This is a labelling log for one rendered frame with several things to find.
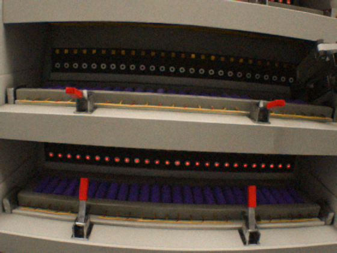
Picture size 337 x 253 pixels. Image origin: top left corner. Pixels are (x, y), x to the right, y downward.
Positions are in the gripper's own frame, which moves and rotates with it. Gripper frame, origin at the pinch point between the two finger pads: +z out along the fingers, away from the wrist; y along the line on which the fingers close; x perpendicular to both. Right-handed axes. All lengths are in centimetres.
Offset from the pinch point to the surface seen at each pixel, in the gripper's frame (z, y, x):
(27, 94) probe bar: -0.2, 49.2, 4.4
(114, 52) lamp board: 8.5, 36.8, -8.4
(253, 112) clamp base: -2.6, 12.3, 6.2
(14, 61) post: 1, 54, -2
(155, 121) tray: -4.0, 27.2, 8.9
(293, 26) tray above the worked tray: -6.7, 5.6, -7.8
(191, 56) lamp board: 8.5, 20.8, -8.3
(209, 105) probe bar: 0.1, 18.8, 4.8
